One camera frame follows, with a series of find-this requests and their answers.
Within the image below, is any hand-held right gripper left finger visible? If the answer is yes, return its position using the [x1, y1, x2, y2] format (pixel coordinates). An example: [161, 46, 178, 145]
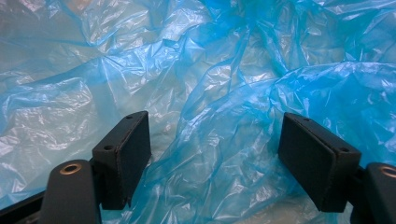
[92, 110, 152, 211]

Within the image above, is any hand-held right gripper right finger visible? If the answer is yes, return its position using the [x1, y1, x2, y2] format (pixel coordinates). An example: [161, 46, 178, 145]
[277, 112, 362, 213]

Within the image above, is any blue plastic bag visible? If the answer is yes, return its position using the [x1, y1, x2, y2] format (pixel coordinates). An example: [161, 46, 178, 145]
[0, 0, 396, 224]

